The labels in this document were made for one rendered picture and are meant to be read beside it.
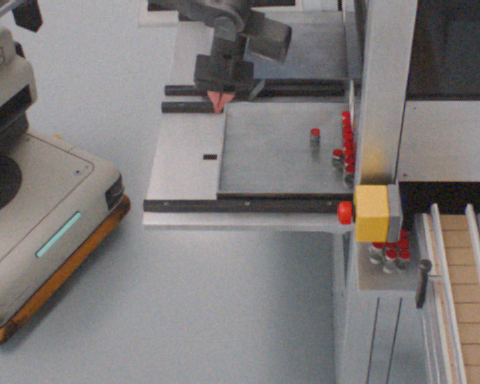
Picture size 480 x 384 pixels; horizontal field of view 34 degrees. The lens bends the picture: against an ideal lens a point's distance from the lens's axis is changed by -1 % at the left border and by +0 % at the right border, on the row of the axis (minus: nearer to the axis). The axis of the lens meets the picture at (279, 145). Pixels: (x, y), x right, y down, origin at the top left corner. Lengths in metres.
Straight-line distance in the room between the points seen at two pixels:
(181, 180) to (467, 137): 0.58
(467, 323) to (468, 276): 0.09
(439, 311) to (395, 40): 0.45
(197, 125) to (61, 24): 2.00
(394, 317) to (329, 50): 0.63
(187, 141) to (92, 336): 0.96
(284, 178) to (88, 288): 1.14
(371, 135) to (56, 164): 1.43
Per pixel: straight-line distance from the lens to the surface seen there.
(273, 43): 1.28
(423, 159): 1.36
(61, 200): 2.43
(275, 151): 1.62
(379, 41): 1.18
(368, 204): 1.33
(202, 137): 1.67
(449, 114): 1.29
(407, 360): 1.89
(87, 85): 3.26
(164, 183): 1.58
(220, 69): 1.33
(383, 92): 1.25
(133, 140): 2.97
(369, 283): 1.42
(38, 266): 2.38
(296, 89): 1.74
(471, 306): 1.35
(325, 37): 1.92
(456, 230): 1.45
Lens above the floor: 2.03
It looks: 44 degrees down
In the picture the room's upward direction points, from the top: 1 degrees counter-clockwise
